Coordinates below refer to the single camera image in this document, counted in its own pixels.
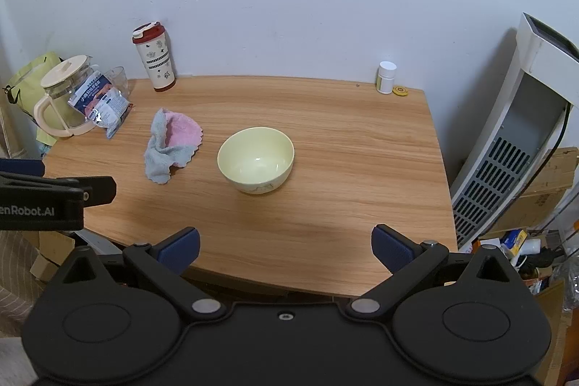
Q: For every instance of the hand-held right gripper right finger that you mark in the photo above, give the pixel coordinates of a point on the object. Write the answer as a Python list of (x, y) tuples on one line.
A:
[(392, 252)]

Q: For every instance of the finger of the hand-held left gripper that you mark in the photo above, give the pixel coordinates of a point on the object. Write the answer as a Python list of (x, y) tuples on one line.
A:
[(22, 167), (86, 189)]

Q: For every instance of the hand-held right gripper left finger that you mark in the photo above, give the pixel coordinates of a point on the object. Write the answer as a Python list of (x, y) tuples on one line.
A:
[(183, 249)]

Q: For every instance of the grey and pink cloth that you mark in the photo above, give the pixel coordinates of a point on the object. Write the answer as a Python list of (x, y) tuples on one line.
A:
[(169, 144)]

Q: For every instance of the pale yellow bowl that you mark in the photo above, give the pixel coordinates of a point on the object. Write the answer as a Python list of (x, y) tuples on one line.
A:
[(256, 160)]

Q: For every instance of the cardboard scraps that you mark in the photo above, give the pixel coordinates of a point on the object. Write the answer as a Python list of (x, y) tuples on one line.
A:
[(52, 252)]

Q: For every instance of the glass kettle with cream lid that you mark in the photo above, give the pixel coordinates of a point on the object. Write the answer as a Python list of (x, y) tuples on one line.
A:
[(59, 96)]

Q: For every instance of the blue and white plastic packet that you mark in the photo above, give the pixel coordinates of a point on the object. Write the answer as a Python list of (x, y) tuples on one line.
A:
[(102, 105)]

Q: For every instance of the yellow-green bag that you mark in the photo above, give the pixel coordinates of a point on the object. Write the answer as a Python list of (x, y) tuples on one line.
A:
[(31, 71)]

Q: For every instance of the clear glass cup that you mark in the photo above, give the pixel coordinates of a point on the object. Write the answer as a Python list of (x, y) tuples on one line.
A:
[(118, 79)]

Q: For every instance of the blue and yellow packet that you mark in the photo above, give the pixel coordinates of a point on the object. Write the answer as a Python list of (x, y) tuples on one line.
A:
[(513, 240)]

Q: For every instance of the white plastic bottle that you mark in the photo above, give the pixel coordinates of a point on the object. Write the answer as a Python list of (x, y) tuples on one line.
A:
[(531, 245)]

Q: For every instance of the white tumbler with red lid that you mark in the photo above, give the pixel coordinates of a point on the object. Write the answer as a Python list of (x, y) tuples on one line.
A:
[(156, 60)]

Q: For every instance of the brown cardboard box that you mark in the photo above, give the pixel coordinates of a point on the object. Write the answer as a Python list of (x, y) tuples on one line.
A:
[(543, 196)]

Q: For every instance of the yellow round token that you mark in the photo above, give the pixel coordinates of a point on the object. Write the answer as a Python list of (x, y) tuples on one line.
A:
[(400, 90)]

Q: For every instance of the white tower heater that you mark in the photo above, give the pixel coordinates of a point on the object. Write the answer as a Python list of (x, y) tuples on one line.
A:
[(511, 132)]

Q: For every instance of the white pill bottle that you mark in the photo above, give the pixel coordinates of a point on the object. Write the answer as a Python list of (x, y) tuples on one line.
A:
[(386, 78)]

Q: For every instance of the open cardboard box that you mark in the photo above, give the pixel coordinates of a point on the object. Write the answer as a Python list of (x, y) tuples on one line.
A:
[(556, 336)]

